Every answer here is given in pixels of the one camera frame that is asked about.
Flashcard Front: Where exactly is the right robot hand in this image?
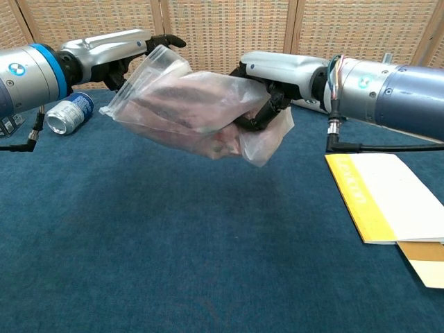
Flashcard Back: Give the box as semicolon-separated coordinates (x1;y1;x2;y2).
228;51;330;132

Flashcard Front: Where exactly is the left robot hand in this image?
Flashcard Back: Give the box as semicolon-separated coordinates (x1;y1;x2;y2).
55;28;187;93

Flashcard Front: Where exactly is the transparent plastic zip bag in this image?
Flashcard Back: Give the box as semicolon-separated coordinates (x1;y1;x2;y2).
99;44;296;168

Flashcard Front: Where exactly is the white and blue Starbucks tumbler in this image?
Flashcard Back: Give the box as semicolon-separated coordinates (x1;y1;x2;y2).
290;98;330;114

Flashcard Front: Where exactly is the silver and blue drink can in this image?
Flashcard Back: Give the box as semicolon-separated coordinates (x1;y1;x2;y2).
44;92;95;136

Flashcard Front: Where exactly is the woven rattan folding screen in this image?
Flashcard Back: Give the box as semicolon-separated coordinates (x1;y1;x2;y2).
0;0;444;92

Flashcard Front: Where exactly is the dark box at left edge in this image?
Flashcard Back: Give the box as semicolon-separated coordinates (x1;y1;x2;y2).
0;111;27;138

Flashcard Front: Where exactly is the yellow and white book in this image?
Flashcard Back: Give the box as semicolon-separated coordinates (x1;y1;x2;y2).
324;153;444;246

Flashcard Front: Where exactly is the dark blue table cover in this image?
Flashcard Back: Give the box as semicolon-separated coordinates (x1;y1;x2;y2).
0;88;444;333

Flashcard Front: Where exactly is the brown and cream card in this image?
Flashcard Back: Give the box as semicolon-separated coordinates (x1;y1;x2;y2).
396;241;444;289

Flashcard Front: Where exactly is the coloured wrist wire bundle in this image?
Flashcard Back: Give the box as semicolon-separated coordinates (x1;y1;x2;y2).
327;54;346;105

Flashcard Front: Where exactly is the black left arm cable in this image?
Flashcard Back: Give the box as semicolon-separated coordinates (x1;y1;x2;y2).
0;105;46;153

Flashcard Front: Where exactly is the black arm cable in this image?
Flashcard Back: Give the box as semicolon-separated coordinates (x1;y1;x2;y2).
325;114;444;153
0;105;46;153

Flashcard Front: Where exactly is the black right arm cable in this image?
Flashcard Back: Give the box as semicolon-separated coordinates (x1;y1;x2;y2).
325;114;444;153

